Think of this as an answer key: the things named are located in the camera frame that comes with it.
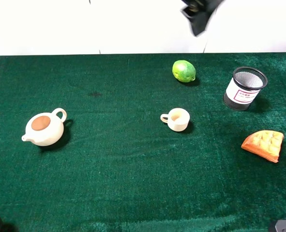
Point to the black mesh pen holder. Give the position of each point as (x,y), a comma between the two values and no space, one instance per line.
(243,88)

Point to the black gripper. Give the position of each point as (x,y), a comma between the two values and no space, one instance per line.
(198,13)

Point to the green velvet tablecloth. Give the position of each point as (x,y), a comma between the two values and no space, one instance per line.
(118,167)

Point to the small cream ceramic cup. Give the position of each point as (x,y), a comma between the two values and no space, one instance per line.
(177,119)

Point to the orange waffle slice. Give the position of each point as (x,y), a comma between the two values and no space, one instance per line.
(264,143)

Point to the green lime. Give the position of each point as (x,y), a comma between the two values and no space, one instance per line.
(184,71)

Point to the cream ceramic teapot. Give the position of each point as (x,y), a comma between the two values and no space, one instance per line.
(46,128)

